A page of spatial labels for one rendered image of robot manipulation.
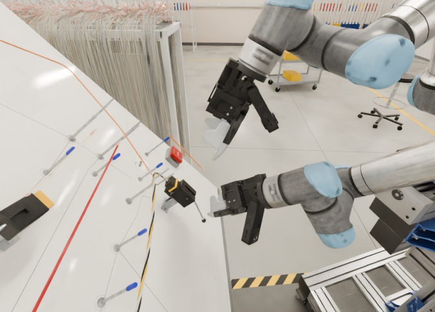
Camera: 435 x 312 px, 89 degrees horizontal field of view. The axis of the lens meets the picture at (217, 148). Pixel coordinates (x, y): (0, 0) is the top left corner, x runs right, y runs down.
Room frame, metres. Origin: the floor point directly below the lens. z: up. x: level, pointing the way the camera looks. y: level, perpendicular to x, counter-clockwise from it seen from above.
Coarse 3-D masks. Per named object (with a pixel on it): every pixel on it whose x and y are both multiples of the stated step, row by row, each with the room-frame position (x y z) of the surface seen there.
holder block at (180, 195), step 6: (180, 186) 0.42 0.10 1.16; (186, 186) 0.44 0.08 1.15; (174, 192) 0.41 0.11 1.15; (180, 192) 0.41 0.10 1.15; (186, 192) 0.41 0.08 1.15; (192, 192) 0.43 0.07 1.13; (174, 198) 0.41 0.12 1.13; (180, 198) 0.41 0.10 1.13; (186, 198) 0.41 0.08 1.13; (192, 198) 0.41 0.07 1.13; (180, 204) 0.41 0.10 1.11; (186, 204) 0.41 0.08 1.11
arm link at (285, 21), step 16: (272, 0) 0.46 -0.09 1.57; (288, 0) 0.44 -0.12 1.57; (304, 0) 0.45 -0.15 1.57; (272, 16) 0.45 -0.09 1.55; (288, 16) 0.44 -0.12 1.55; (304, 16) 0.45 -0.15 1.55; (256, 32) 0.45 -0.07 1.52; (272, 32) 0.44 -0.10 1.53; (288, 32) 0.44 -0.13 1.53; (304, 32) 0.45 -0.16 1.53; (272, 48) 0.43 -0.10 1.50; (288, 48) 0.47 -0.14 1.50
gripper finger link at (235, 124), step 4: (240, 112) 0.43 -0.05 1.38; (240, 116) 0.41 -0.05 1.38; (244, 116) 0.41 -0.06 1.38; (232, 120) 0.42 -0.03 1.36; (236, 120) 0.41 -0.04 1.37; (240, 120) 0.41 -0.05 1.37; (232, 124) 0.41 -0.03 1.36; (236, 124) 0.40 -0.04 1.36; (240, 124) 0.40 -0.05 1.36; (232, 128) 0.40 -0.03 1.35; (236, 128) 0.40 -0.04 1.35; (228, 132) 0.40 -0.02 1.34; (232, 132) 0.40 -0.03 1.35; (236, 132) 0.40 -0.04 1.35; (228, 136) 0.40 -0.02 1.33; (232, 136) 0.40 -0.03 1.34; (224, 140) 0.40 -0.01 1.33; (228, 140) 0.40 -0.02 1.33; (228, 144) 0.40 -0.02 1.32
